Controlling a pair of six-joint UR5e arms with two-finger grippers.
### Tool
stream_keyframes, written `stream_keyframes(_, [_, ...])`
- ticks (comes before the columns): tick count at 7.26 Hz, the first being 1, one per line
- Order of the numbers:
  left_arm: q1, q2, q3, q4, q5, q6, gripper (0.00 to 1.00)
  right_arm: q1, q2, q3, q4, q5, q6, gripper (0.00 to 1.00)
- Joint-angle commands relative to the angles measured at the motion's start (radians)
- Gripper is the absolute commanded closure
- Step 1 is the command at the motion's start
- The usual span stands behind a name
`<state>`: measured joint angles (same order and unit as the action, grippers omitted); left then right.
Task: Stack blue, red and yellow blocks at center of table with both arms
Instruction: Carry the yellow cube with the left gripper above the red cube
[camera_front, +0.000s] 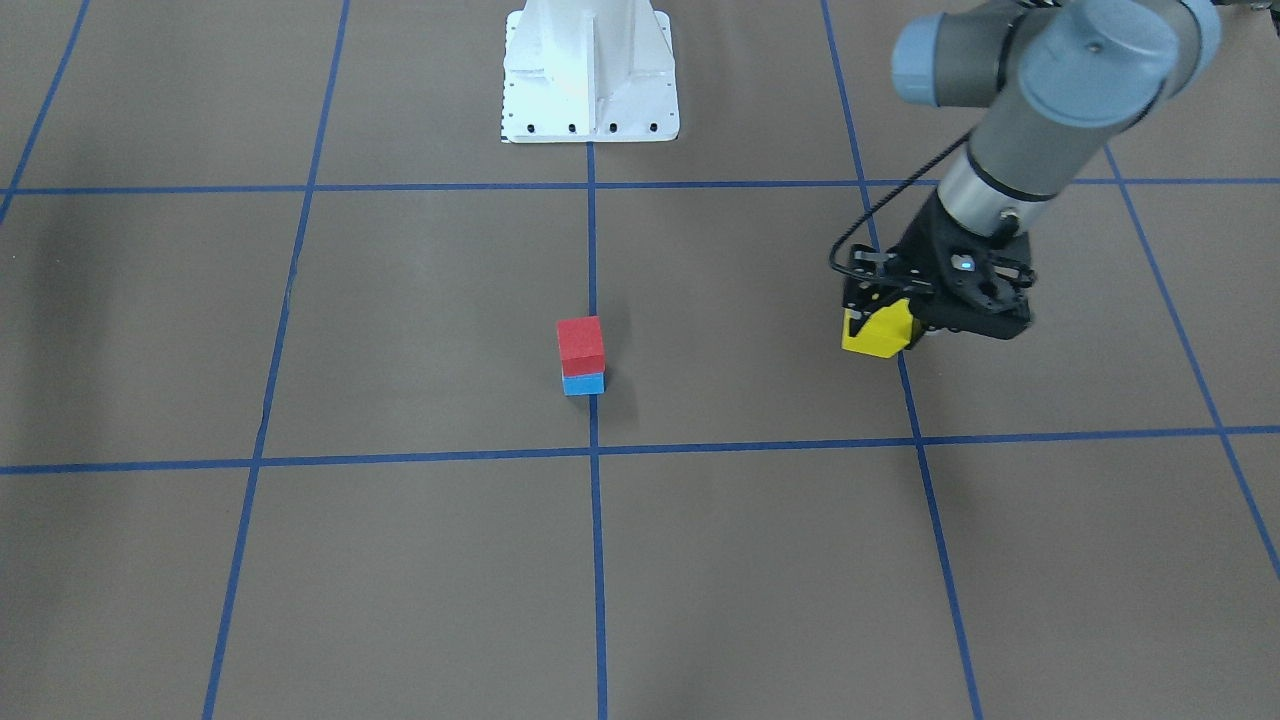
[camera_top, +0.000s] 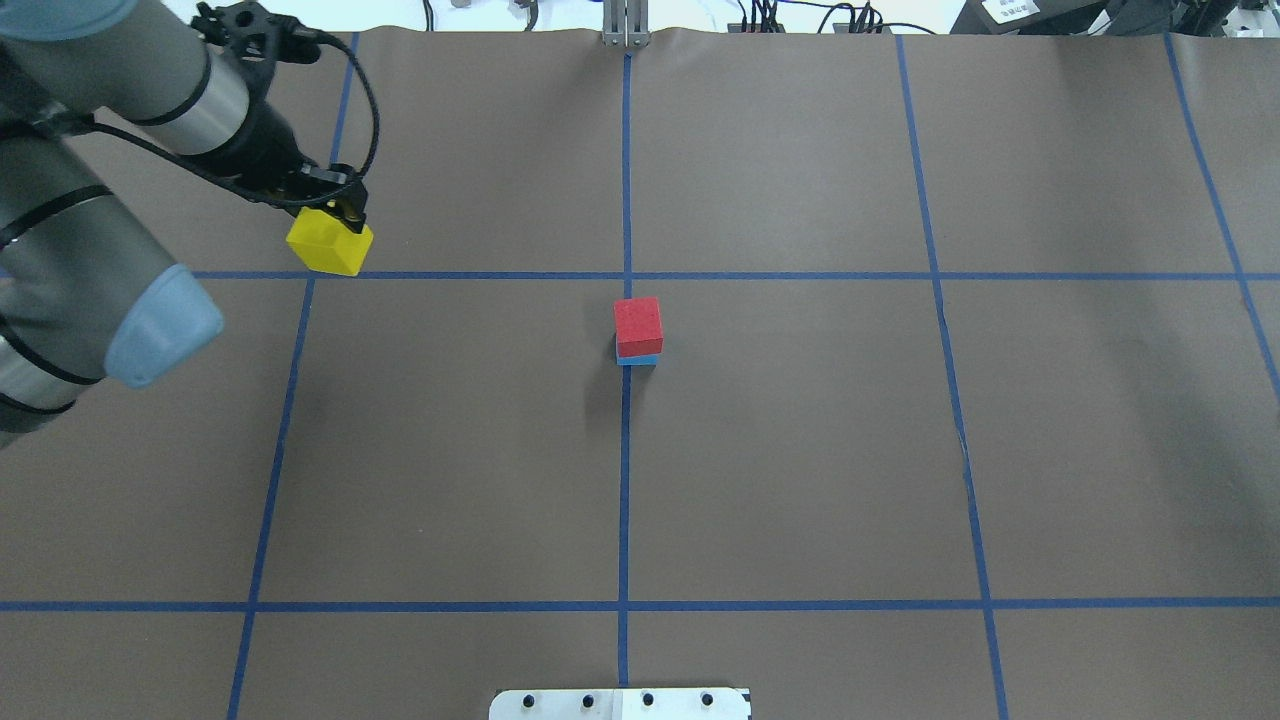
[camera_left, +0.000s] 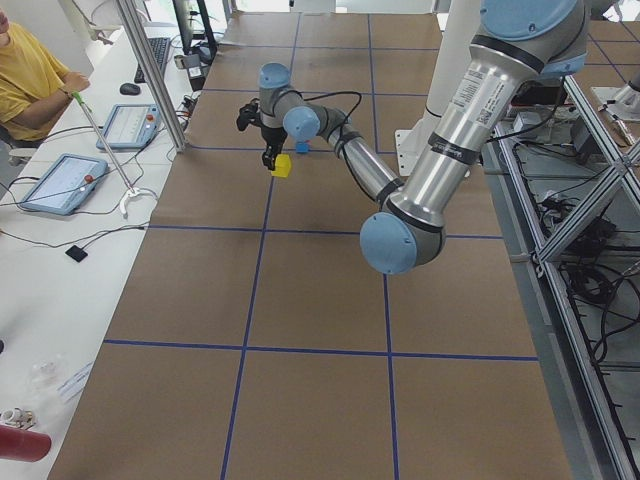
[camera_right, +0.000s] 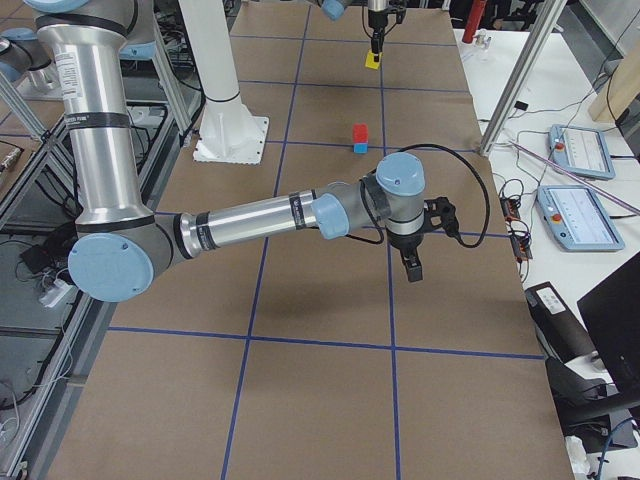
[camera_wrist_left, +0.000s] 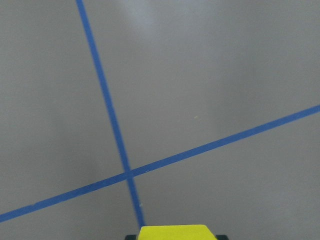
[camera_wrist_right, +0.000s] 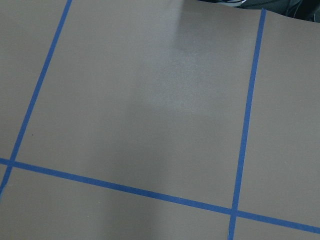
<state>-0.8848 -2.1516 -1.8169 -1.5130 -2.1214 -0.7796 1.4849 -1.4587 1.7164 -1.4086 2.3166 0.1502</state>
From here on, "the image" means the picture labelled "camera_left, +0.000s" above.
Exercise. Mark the metal fitting with white tube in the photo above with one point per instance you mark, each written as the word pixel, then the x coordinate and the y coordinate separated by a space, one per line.
pixel 18 418

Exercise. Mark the black keyboard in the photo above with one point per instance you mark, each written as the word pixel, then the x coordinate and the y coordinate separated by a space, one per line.
pixel 160 48

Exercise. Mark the near teach pendant tablet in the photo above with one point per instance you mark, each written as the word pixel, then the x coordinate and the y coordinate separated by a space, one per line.
pixel 66 185

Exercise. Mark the person in yellow shirt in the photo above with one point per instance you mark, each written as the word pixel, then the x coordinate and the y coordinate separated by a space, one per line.
pixel 36 87

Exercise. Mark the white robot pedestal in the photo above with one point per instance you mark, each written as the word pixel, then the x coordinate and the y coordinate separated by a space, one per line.
pixel 453 58

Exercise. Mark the aluminium frame post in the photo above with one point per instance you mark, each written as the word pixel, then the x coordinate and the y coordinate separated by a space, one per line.
pixel 155 81

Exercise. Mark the far teach pendant tablet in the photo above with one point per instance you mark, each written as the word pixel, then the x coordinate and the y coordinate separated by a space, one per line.
pixel 131 126

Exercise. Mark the clear plastic parts bag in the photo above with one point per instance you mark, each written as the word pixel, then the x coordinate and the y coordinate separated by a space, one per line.
pixel 51 381

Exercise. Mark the red cylinder bottle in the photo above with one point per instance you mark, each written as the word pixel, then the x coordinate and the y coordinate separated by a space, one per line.
pixel 23 445

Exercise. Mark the yellow block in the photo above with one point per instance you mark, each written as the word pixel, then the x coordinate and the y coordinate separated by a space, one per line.
pixel 282 166

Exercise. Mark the black computer mouse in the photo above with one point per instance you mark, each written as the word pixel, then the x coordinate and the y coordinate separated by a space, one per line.
pixel 130 89

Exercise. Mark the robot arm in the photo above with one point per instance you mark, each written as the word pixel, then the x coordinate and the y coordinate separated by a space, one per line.
pixel 505 44

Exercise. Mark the small black square pad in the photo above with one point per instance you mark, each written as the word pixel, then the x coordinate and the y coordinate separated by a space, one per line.
pixel 76 253

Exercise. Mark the blue block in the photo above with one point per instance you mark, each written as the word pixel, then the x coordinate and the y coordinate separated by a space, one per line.
pixel 302 147

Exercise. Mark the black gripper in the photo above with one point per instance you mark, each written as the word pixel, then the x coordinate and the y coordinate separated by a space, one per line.
pixel 274 136

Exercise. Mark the teach pendant tablet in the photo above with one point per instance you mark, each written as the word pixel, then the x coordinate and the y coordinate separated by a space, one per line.
pixel 131 126
pixel 66 185

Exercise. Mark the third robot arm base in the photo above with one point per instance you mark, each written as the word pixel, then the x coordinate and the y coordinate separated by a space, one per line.
pixel 622 102

